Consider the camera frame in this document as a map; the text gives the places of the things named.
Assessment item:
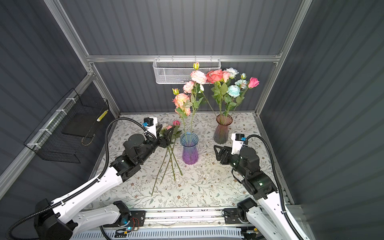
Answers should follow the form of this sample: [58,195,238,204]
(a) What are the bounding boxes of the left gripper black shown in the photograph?
[137,123,172,166]

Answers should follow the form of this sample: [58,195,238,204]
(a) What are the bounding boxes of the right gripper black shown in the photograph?
[214,143,247,180]

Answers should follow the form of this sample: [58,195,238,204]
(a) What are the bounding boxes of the pink glass vase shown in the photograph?
[214,115,233,144]

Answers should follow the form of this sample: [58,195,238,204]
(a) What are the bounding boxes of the blue purple glass vase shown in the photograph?
[180,133,199,165]

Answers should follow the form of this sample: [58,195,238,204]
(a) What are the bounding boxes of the peach spray rose stem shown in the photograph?
[173,62,207,134]

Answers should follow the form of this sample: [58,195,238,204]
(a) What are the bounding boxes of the white cream rose stem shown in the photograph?
[199,85,216,114]

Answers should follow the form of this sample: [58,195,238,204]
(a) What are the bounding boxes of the single dark pink bud stem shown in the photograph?
[243,77,260,101]

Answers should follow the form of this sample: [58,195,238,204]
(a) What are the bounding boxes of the red pink rose stem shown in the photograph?
[206,70,223,115]

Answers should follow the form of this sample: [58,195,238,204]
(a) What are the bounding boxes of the light pink rose stem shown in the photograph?
[223,71,231,83]

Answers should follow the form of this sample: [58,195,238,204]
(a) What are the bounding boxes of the white spray rose stem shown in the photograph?
[224,73,248,117]

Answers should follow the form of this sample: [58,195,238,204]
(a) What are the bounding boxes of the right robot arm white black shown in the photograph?
[214,145,309,240]

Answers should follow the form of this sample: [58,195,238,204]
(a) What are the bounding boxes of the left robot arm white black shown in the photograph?
[34,125,174,240]

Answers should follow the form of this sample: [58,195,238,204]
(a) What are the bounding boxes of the small pink spray roses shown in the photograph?
[161,120,182,183]

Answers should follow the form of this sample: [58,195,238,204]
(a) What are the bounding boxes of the small magenta spray stem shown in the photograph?
[151,120,183,195]

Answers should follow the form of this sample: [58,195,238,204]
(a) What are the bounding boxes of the floral patterned table mat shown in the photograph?
[80,111,281,211]

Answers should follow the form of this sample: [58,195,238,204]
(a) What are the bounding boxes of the yellow tube in basket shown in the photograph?
[97,110,109,122]

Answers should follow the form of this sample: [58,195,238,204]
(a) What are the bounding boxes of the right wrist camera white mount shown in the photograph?
[231,133,246,155]

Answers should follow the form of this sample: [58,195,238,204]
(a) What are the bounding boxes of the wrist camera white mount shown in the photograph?
[143,117,158,139]
[231,133,246,155]

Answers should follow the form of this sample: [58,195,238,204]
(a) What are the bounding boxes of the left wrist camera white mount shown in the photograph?
[143,117,158,139]

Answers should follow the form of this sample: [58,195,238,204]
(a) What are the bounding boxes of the white wire mesh basket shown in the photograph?
[153,59,222,85]

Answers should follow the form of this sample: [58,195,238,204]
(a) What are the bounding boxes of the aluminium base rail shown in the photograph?
[55,205,301,240]

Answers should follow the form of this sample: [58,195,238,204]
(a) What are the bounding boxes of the black wire basket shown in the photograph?
[24,91,110,164]

